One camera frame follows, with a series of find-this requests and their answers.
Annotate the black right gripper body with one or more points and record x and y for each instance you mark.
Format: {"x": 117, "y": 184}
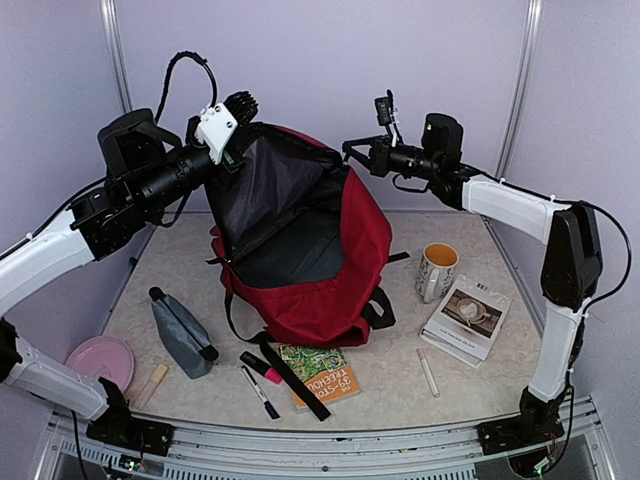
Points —
{"x": 384, "y": 163}

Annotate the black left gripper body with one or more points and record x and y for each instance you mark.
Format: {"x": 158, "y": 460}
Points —
{"x": 233, "y": 159}

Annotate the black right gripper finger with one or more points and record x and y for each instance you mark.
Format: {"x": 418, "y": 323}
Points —
{"x": 361, "y": 158}
{"x": 360, "y": 142}

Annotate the dark red student backpack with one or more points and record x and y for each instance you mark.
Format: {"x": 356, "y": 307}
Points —
{"x": 300, "y": 238}

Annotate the white coffee photo notebook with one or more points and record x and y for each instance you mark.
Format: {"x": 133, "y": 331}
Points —
{"x": 467, "y": 321}

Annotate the orange treehouse paperback book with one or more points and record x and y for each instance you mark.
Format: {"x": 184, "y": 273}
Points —
{"x": 325, "y": 372}

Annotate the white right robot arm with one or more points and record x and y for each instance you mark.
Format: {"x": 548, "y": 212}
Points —
{"x": 573, "y": 260}

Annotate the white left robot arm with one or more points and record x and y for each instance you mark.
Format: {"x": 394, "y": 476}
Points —
{"x": 148, "y": 169}

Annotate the white floral mug orange inside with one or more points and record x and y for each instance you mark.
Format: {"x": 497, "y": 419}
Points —
{"x": 436, "y": 272}

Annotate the grey pencil case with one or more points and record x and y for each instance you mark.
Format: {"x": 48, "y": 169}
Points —
{"x": 185, "y": 339}

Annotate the pink black highlighter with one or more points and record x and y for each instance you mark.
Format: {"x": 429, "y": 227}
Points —
{"x": 261, "y": 367}

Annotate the pink capped pen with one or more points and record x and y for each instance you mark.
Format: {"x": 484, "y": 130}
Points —
{"x": 428, "y": 373}

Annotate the yellow capped clear tube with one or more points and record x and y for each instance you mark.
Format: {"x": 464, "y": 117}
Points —
{"x": 151, "y": 386}

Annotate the pink plastic plate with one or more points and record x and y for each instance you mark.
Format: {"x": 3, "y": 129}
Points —
{"x": 103, "y": 356}

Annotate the blue capped white marker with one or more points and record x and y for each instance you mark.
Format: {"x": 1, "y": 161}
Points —
{"x": 270, "y": 409}

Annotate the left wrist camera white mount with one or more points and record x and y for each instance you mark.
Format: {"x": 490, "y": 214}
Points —
{"x": 216, "y": 125}

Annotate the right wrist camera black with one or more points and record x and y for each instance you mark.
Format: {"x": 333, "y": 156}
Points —
{"x": 386, "y": 117}

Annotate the aluminium corner post left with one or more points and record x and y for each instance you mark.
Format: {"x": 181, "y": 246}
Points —
{"x": 110, "y": 24}

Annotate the aluminium corner post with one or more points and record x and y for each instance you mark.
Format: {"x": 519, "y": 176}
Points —
{"x": 523, "y": 77}
{"x": 110, "y": 24}

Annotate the aluminium corner post right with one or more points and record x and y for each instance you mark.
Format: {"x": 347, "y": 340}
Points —
{"x": 523, "y": 77}

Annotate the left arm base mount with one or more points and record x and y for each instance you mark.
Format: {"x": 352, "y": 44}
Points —
{"x": 118, "y": 427}

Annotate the aluminium front frame rail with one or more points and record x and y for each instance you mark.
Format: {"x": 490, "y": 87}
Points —
{"x": 201, "y": 451}

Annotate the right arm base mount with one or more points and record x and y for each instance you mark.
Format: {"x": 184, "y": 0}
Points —
{"x": 537, "y": 422}

